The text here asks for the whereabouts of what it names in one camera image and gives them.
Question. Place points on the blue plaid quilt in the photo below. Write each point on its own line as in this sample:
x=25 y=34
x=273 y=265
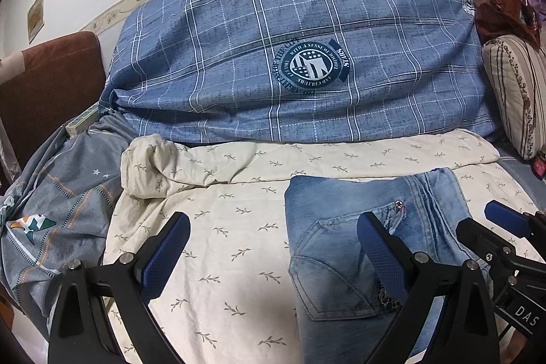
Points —
x=213 y=48

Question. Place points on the striped floral pillow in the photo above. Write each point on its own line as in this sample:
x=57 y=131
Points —
x=516 y=91

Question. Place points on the reddish brown cloth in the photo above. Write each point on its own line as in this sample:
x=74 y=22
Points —
x=497 y=6

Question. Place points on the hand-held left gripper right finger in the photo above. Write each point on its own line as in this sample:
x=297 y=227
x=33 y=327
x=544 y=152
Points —
x=384 y=257

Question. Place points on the blue denim pants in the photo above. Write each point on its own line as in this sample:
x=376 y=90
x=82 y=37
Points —
x=332 y=240

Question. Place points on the floral patterned flat box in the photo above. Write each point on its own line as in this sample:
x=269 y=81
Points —
x=83 y=120

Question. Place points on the small pink object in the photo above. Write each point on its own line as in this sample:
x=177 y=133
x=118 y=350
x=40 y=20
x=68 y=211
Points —
x=539 y=164

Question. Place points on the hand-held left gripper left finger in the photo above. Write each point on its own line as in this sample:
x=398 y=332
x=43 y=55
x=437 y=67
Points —
x=164 y=257

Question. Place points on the brown padded headboard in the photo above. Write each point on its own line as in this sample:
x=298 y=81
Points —
x=51 y=82

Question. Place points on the cream leaf-print sheet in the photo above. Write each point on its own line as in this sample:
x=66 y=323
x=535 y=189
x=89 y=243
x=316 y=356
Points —
x=234 y=219

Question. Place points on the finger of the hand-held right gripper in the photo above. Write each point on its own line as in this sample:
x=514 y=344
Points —
x=505 y=217
x=477 y=238

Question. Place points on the grey star-print duvet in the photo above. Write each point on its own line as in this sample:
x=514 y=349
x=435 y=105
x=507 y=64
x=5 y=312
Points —
x=55 y=193

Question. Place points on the small unframed wall picture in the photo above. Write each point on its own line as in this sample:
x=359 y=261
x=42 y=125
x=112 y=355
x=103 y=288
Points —
x=36 y=16

